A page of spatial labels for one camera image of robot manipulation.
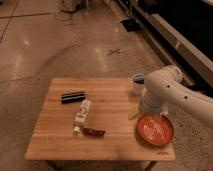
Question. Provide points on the black whiteboard eraser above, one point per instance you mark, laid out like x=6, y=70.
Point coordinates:
x=72, y=97

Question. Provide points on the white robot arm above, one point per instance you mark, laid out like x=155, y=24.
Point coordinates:
x=164, y=85

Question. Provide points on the white plastic bottle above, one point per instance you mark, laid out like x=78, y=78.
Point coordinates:
x=81, y=116

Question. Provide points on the wooden table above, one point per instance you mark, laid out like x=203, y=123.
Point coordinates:
x=109, y=133

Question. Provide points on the dark red chili pepper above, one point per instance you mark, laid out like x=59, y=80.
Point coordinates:
x=93, y=132

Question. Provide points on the orange patterned plate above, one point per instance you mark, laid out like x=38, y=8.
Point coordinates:
x=157, y=131

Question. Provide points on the black floor object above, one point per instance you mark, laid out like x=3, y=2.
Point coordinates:
x=130, y=24

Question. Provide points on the long wall shelf unit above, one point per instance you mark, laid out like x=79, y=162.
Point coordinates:
x=184, y=29

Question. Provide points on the grey object with cables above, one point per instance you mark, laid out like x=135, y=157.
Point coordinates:
x=68, y=7

